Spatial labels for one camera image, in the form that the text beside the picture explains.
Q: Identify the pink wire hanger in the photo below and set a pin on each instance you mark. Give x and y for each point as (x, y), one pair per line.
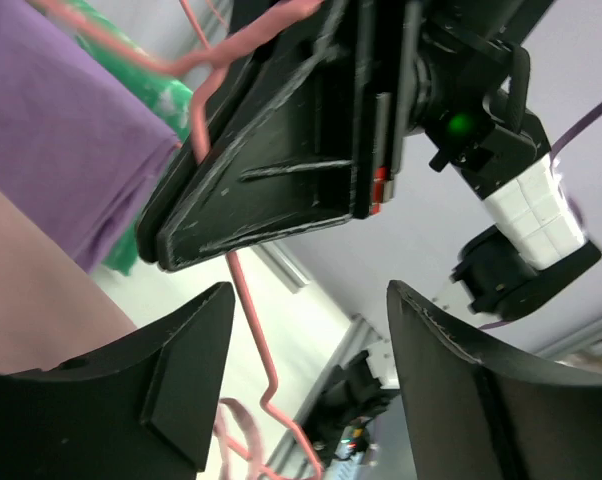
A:
(251, 300)

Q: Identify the aluminium frame right struts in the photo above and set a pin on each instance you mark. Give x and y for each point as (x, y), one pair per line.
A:
(308, 334)

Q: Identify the green patterned trousers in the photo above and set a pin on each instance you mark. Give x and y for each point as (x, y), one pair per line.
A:
(168, 98)

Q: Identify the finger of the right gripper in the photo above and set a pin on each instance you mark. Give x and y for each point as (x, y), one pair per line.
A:
(238, 196)

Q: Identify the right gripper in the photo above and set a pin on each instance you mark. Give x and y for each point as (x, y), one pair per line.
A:
(364, 74)

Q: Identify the purple trousers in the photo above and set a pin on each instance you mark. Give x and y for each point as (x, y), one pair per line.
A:
(79, 153)

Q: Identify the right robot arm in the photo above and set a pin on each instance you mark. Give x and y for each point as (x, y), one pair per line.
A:
(536, 246)

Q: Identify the pink trousers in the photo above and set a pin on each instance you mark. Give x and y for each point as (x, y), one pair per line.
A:
(50, 309)

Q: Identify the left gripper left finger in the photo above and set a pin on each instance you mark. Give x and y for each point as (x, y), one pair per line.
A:
(141, 407)

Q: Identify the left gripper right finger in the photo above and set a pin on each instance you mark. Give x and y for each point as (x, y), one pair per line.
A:
(479, 408)

